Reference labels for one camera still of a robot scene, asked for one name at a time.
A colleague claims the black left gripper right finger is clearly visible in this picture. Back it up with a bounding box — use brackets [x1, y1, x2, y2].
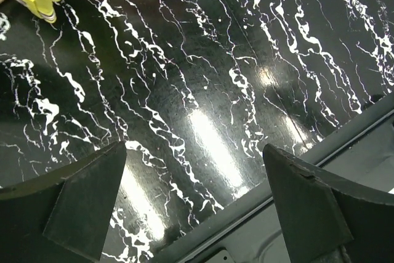
[263, 144, 393, 262]

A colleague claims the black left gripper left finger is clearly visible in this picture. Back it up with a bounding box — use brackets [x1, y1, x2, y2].
[1, 142, 127, 262]

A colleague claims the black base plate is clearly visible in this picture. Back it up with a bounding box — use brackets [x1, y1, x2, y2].
[154, 94, 393, 262]

